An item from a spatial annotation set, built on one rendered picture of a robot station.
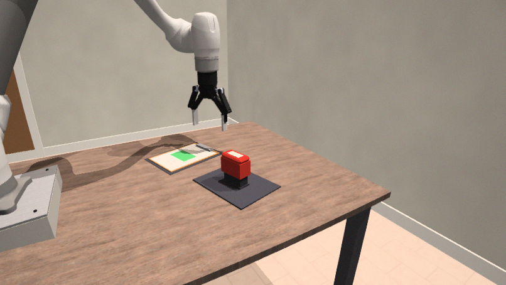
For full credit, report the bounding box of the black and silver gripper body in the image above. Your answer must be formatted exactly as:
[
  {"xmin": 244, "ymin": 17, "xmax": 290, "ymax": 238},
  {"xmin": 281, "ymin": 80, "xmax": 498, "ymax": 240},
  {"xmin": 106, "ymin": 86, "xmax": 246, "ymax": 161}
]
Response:
[{"xmin": 197, "ymin": 71, "xmax": 217, "ymax": 99}]

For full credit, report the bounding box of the red self-inking stamp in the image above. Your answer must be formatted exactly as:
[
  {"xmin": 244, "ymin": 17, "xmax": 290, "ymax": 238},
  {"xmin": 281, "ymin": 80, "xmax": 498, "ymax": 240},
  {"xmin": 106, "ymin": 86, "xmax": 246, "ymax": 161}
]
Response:
[{"xmin": 221, "ymin": 150, "xmax": 250, "ymax": 190}]

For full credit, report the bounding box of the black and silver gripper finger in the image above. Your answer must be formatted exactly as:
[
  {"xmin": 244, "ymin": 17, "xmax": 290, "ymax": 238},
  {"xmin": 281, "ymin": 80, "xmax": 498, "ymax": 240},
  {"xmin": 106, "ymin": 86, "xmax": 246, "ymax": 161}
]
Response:
[
  {"xmin": 188, "ymin": 85, "xmax": 205, "ymax": 126},
  {"xmin": 206, "ymin": 88, "xmax": 232, "ymax": 131}
]

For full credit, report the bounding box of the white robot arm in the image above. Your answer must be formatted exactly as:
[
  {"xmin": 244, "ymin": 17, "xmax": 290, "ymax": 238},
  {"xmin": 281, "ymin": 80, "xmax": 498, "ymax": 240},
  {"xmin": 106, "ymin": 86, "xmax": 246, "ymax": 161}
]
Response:
[{"xmin": 0, "ymin": 0, "xmax": 220, "ymax": 215}]

